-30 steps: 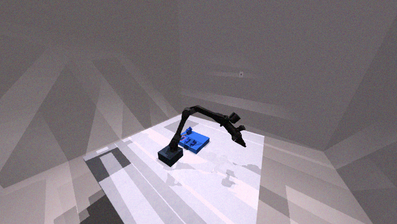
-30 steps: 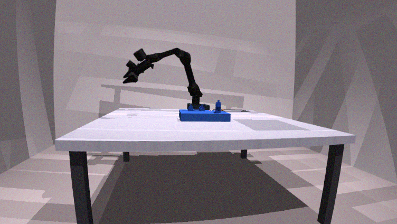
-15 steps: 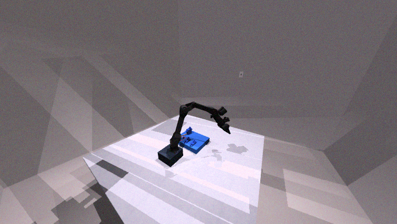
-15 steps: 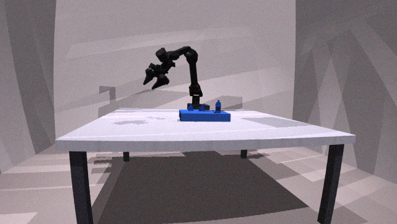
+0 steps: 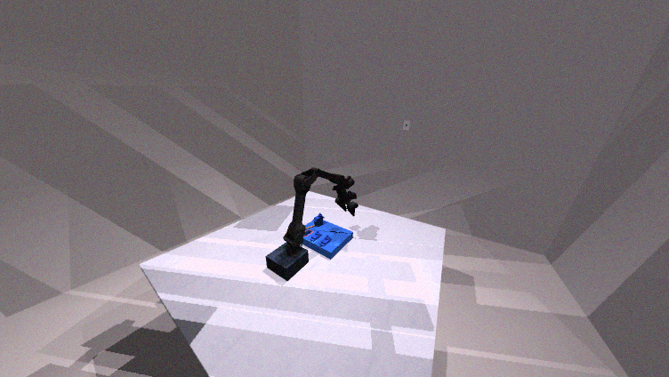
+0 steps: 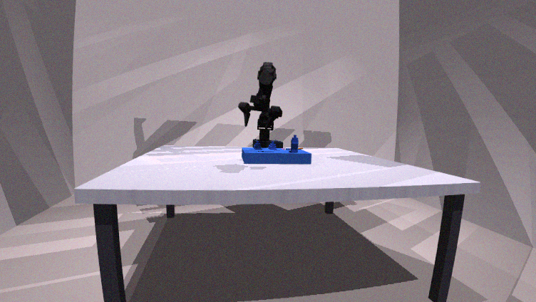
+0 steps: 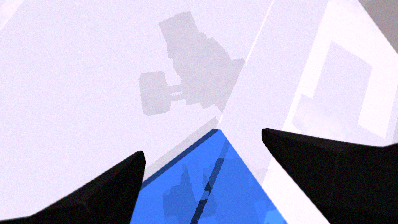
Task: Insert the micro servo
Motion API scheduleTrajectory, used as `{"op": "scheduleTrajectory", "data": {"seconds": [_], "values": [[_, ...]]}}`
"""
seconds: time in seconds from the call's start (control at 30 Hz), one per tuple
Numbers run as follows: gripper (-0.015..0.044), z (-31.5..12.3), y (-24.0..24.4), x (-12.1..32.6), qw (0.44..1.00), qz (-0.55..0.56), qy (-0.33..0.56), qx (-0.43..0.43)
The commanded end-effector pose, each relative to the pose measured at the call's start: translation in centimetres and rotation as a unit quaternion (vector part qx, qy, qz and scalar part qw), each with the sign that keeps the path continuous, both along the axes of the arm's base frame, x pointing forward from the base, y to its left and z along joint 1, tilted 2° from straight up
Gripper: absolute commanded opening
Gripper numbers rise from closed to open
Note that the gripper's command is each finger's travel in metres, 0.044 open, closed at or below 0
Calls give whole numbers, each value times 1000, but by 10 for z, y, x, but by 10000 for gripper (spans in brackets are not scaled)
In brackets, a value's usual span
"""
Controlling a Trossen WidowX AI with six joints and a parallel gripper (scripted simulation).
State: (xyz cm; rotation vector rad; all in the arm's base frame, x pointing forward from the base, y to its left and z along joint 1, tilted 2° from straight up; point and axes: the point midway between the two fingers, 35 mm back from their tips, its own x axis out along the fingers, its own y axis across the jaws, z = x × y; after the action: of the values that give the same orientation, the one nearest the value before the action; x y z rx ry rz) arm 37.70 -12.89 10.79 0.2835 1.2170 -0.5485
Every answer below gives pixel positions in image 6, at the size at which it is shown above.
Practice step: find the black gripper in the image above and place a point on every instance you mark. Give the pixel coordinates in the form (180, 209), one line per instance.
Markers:
(274, 111)

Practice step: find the blue flat deck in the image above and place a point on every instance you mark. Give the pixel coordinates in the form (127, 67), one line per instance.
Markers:
(273, 155)

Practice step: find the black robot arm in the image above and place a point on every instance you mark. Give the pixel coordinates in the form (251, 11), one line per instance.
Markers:
(266, 76)

